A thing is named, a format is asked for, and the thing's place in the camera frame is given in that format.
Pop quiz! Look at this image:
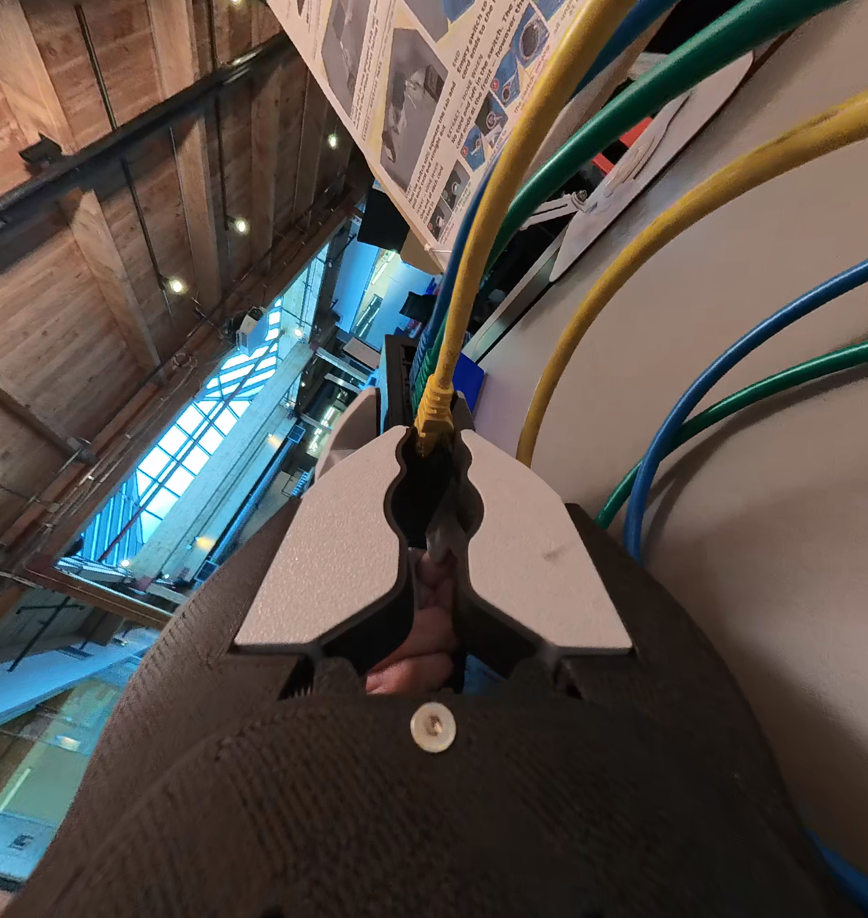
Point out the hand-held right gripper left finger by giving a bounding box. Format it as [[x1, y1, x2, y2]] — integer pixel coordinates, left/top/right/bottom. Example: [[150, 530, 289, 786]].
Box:
[[233, 425, 415, 671]]

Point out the blue ethernet cable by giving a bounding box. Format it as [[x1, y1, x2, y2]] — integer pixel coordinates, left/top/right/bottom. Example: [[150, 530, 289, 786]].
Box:
[[412, 0, 868, 918]]

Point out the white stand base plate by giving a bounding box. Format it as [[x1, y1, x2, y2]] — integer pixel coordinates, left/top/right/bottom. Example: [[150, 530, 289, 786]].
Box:
[[520, 54, 754, 281]]

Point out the instruction poster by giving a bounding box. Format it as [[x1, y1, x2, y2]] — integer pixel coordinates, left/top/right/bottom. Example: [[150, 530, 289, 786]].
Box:
[[265, 0, 600, 270]]

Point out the large glass window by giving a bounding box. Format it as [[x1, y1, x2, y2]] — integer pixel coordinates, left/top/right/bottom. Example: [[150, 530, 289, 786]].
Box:
[[83, 287, 349, 575]]

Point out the person's left hand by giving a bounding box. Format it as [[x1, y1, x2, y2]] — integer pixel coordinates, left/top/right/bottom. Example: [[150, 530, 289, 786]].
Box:
[[366, 556, 455, 695]]

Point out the black ceiling rail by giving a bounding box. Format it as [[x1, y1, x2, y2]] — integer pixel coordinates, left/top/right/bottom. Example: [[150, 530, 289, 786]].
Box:
[[0, 54, 292, 238]]

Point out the red plastic object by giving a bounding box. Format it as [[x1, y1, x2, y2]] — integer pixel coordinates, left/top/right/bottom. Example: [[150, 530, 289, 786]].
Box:
[[588, 136, 646, 176]]

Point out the blue plastic box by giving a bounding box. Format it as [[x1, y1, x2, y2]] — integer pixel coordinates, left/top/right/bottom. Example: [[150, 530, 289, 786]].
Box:
[[454, 353, 487, 417]]

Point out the yellow ethernet cable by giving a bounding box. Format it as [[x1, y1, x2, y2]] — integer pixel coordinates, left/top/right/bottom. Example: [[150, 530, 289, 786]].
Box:
[[414, 0, 868, 467]]

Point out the black ethernet port block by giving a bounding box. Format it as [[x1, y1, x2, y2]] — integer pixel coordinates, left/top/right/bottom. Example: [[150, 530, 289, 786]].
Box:
[[393, 430, 465, 549]]

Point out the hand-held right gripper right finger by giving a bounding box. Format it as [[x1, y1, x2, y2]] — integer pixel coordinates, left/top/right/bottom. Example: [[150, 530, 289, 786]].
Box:
[[454, 429, 634, 678]]

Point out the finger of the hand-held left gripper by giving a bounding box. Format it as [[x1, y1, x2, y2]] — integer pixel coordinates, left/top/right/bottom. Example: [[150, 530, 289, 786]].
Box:
[[425, 495, 460, 571], [314, 387, 386, 483]]

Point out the black ribbed box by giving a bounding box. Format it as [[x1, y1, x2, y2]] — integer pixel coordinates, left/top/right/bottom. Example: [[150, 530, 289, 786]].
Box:
[[382, 333, 417, 431]]

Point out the green ethernet cable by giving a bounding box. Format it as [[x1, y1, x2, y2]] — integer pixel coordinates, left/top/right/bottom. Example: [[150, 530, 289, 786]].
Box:
[[412, 0, 868, 532]]

